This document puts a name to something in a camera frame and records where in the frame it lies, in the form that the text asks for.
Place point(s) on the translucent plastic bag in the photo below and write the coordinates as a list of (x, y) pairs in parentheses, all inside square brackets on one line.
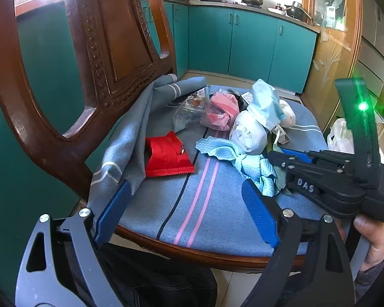
[(339, 134)]

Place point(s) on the clear plastic wrapper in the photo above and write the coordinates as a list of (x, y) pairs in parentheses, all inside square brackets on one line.
[(187, 115)]

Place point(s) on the person's right forearm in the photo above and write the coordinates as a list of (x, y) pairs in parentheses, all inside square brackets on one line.
[(377, 284)]

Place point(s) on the light blue wipe cloth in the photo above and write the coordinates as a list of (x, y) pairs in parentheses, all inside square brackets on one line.
[(252, 169)]

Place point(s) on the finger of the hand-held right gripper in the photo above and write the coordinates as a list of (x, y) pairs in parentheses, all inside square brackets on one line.
[(296, 154), (280, 161)]

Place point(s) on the white cabinet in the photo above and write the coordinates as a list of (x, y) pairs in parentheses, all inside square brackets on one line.
[(371, 70)]

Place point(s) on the person's right hand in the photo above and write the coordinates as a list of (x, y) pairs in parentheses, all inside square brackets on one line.
[(380, 243)]

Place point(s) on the red foil packet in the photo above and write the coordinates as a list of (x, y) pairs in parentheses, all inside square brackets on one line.
[(166, 160)]

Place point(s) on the dark crumpled bag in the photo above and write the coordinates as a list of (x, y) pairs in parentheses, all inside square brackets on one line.
[(240, 101)]

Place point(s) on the white plate with red knob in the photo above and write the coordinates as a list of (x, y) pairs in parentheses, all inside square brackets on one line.
[(276, 9)]

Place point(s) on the large white crumpled tissue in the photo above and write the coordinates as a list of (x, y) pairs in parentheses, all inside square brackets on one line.
[(248, 134)]

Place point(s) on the wooden door with frosted glass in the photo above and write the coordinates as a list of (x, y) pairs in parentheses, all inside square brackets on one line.
[(336, 57)]

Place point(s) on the carved wooden chair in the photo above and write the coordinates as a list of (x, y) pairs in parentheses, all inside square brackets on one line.
[(121, 38)]

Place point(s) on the pink plastic bag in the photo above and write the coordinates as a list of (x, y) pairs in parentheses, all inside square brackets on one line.
[(220, 112)]

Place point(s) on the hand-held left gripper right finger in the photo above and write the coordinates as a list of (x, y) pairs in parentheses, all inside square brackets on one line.
[(259, 211)]

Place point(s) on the blue face mask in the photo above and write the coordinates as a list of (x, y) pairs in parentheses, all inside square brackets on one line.
[(265, 102)]

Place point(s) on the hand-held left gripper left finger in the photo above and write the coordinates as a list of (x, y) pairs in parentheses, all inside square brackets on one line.
[(113, 211)]

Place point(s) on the small steel pot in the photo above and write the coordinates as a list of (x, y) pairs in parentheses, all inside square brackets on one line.
[(296, 10)]

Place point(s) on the grey-blue striped cloth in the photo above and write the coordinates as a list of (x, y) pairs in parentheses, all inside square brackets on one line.
[(211, 204)]

